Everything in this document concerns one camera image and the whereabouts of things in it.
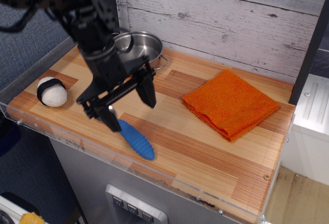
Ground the black left vertical post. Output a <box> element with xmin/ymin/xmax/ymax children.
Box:
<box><xmin>99</xmin><ymin>0</ymin><xmax>120</xmax><ymax>34</ymax></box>

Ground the orange folded cloth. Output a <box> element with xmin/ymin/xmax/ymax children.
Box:
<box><xmin>182</xmin><ymin>69</ymin><xmax>280</xmax><ymax>142</ymax></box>

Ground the stainless steel pot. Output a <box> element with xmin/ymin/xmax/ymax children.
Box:
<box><xmin>114</xmin><ymin>31</ymin><xmax>168</xmax><ymax>70</ymax></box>

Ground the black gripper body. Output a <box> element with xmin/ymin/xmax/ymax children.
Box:
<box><xmin>77</xmin><ymin>47</ymin><xmax>155</xmax><ymax>118</ymax></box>

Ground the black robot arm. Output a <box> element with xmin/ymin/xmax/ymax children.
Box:
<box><xmin>1</xmin><ymin>0</ymin><xmax>156</xmax><ymax>132</ymax></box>

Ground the white black plush ball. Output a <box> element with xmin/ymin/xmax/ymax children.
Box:
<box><xmin>36</xmin><ymin>77</ymin><xmax>67</xmax><ymax>107</ymax></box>

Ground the black vertical post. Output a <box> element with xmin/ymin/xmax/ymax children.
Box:
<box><xmin>99</xmin><ymin>0</ymin><xmax>120</xmax><ymax>34</ymax></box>
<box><xmin>288</xmin><ymin>0</ymin><xmax>328</xmax><ymax>105</ymax></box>

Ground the yellow object bottom left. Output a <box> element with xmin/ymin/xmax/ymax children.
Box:
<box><xmin>19</xmin><ymin>212</ymin><xmax>46</xmax><ymax>224</ymax></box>

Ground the white grooved side cabinet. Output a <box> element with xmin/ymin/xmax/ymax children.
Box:
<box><xmin>281</xmin><ymin>74</ymin><xmax>328</xmax><ymax>185</ymax></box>

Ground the grey toy fridge cabinet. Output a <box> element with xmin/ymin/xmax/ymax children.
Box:
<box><xmin>50</xmin><ymin>139</ymin><xmax>236</xmax><ymax>223</ymax></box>

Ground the clear acrylic guard rail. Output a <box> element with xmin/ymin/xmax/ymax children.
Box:
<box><xmin>1</xmin><ymin>39</ymin><xmax>295</xmax><ymax>223</ymax></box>

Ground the black right vertical post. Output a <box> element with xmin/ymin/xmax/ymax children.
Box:
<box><xmin>288</xmin><ymin>0</ymin><xmax>328</xmax><ymax>105</ymax></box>

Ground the black braided cable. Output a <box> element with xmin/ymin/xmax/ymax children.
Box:
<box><xmin>0</xmin><ymin>210</ymin><xmax>13</xmax><ymax>224</ymax></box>

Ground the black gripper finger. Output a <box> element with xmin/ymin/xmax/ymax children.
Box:
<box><xmin>136</xmin><ymin>76</ymin><xmax>156</xmax><ymax>108</ymax></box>
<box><xmin>96</xmin><ymin>105</ymin><xmax>121</xmax><ymax>132</ymax></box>

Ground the silver dispenser button panel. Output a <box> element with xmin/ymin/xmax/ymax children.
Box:
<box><xmin>105</xmin><ymin>184</ymin><xmax>169</xmax><ymax>223</ymax></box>

